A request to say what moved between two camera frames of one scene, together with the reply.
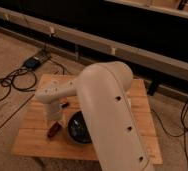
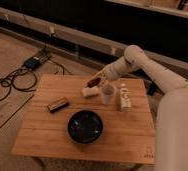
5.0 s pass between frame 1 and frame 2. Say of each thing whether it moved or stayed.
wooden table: stayed
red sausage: moved
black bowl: stayed
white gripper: moved
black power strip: stayed
